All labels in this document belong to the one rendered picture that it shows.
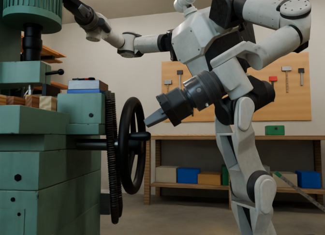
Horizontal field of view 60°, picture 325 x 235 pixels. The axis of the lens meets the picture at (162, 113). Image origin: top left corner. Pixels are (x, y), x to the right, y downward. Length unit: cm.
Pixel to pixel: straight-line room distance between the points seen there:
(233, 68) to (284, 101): 335
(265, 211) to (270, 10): 77
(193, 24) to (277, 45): 42
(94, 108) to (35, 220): 32
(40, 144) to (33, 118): 8
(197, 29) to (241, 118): 40
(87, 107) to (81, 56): 400
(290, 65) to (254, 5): 321
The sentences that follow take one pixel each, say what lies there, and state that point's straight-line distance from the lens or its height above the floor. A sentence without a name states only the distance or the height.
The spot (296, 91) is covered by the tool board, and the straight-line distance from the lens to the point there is 412.
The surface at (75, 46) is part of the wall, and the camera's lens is 492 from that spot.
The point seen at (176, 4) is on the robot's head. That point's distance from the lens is 129.
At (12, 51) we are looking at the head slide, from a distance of 109.
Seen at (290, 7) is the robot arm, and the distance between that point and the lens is 89.
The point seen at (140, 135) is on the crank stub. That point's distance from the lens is 73.
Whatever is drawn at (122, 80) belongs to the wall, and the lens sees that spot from 441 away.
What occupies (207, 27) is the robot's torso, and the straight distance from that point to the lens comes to 112.
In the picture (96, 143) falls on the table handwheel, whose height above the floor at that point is 81.
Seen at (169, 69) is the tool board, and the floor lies 182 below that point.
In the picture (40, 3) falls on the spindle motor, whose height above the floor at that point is 124.
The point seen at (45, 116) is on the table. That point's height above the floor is 88.
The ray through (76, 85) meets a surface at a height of 98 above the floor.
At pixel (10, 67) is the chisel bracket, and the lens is 101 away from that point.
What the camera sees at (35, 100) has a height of 94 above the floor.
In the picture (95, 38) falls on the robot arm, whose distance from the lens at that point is 134.
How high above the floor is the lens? 83
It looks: 5 degrees up
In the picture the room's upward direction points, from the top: straight up
